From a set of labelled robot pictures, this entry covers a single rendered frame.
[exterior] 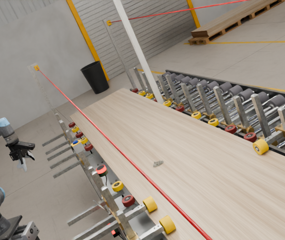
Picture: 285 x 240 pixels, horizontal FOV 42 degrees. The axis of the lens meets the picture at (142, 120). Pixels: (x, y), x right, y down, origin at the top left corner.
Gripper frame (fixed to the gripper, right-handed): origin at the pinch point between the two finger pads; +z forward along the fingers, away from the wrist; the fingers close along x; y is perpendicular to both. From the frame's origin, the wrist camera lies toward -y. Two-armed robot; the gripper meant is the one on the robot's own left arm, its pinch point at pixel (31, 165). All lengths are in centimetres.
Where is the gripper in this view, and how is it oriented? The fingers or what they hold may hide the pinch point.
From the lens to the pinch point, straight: 247.9
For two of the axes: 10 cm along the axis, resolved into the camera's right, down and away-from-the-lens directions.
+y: -9.1, 3.3, 2.4
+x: -0.9, 4.0, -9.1
